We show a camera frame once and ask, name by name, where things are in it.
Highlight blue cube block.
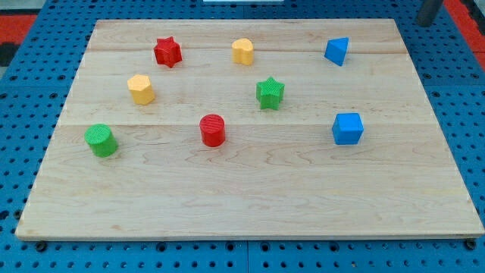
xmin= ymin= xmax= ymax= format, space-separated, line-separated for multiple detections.
xmin=332 ymin=113 xmax=364 ymax=145

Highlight blue triangle block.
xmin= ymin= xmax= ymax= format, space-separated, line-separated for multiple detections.
xmin=324 ymin=37 xmax=349 ymax=67

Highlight wooden board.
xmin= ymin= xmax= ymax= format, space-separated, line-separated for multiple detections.
xmin=16 ymin=19 xmax=484 ymax=241

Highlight red cylinder block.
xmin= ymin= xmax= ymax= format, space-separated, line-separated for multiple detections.
xmin=199 ymin=114 xmax=226 ymax=147

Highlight green star block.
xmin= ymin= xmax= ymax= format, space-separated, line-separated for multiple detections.
xmin=256 ymin=77 xmax=285 ymax=110

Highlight yellow heart block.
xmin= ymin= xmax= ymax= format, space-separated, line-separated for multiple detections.
xmin=231 ymin=38 xmax=254 ymax=65

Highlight red star block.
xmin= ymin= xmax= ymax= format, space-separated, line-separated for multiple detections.
xmin=153 ymin=36 xmax=183 ymax=67

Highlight yellow hexagon block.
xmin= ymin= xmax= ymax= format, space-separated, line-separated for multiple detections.
xmin=127 ymin=74 xmax=155 ymax=105

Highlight green cylinder block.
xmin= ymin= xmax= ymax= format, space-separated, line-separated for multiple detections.
xmin=84 ymin=124 xmax=118 ymax=158

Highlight grey metal pole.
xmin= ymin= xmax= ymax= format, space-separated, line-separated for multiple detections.
xmin=416 ymin=0 xmax=443 ymax=27

